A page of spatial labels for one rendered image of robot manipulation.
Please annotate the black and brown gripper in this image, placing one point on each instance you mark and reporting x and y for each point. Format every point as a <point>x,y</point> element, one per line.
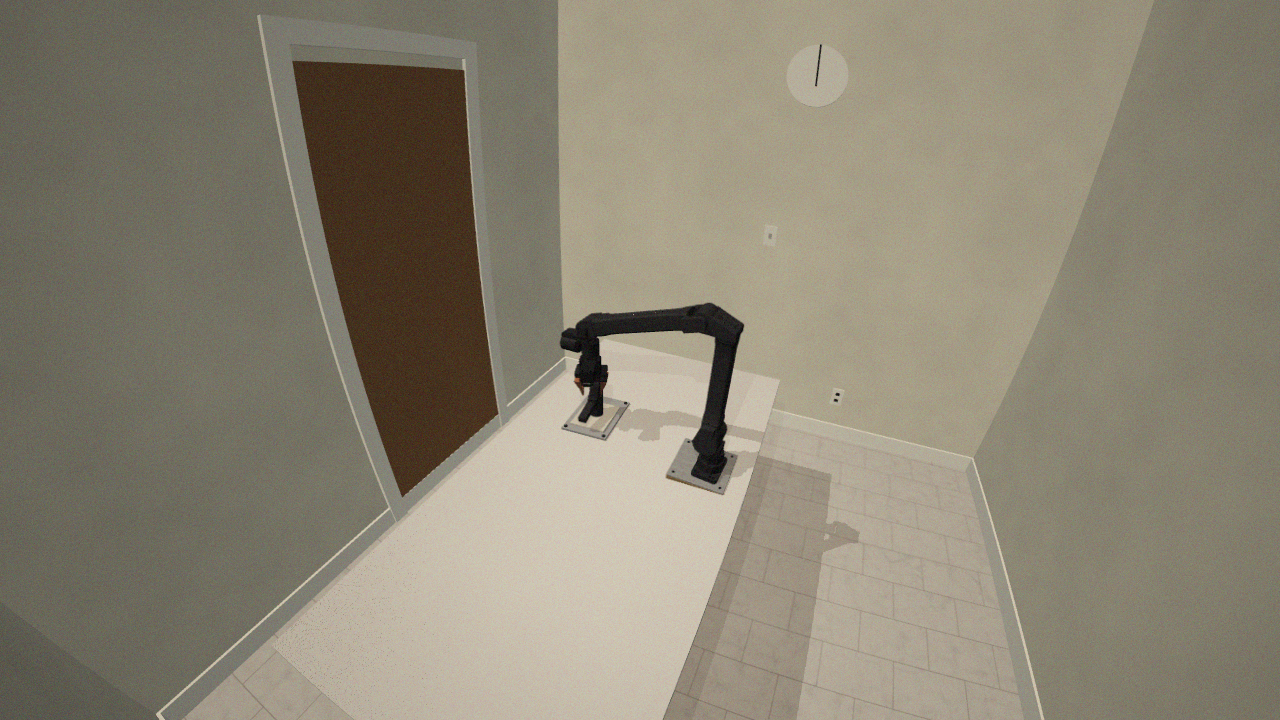
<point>597,378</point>

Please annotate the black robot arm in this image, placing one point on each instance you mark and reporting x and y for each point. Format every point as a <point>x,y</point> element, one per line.
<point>711,318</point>

